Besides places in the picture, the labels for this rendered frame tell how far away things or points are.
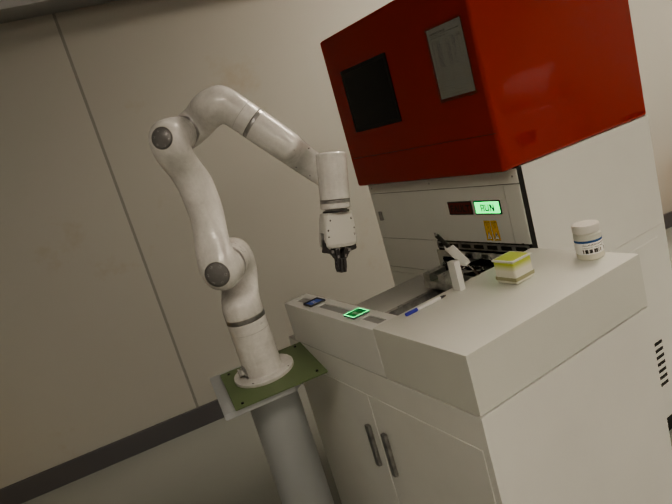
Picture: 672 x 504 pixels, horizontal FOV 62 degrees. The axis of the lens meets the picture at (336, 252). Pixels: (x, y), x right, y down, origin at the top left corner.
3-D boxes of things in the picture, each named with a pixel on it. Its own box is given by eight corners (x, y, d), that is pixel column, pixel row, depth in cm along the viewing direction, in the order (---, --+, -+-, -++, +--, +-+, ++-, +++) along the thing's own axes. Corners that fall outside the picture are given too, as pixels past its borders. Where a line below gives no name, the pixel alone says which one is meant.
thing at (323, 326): (317, 329, 202) (306, 293, 199) (412, 362, 155) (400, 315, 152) (295, 339, 198) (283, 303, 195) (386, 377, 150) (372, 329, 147)
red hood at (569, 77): (482, 142, 272) (454, 14, 260) (647, 115, 202) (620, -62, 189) (357, 187, 238) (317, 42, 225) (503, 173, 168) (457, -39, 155)
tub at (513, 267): (514, 273, 157) (509, 250, 156) (536, 275, 151) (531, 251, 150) (496, 283, 154) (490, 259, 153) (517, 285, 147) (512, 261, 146)
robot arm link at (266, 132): (247, 140, 166) (333, 198, 169) (241, 134, 150) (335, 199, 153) (264, 114, 165) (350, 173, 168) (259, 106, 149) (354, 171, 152)
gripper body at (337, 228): (344, 205, 163) (347, 244, 164) (313, 209, 158) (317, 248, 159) (358, 205, 157) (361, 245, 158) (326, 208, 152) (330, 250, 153)
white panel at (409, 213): (395, 268, 250) (372, 181, 242) (546, 288, 180) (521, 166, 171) (389, 271, 249) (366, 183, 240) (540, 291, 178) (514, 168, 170)
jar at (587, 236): (587, 251, 158) (581, 219, 156) (610, 252, 152) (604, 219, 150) (571, 260, 155) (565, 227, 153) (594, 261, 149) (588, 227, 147)
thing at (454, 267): (466, 282, 161) (456, 238, 158) (476, 283, 158) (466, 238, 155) (451, 290, 158) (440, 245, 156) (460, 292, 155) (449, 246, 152)
